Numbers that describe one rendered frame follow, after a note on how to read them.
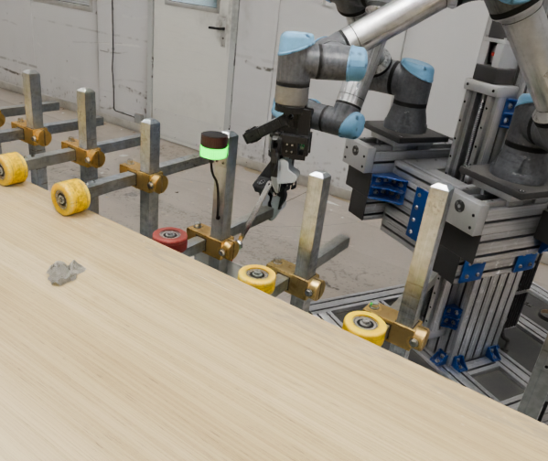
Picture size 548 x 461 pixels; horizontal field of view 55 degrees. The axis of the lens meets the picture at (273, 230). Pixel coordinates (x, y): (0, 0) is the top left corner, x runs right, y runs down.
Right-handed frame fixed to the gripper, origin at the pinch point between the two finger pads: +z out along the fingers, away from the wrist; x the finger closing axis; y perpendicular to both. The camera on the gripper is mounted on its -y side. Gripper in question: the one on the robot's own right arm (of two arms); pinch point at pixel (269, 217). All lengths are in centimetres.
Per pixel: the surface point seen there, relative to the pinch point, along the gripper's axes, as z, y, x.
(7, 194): -8, -54, 44
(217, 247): -3.4, -30.7, -5.3
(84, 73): 44, 226, 380
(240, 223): -3.9, -16.6, -1.4
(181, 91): 37, 230, 253
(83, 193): -14, -48, 21
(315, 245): -12.9, -28.6, -30.8
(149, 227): 0.2, -29.7, 19.2
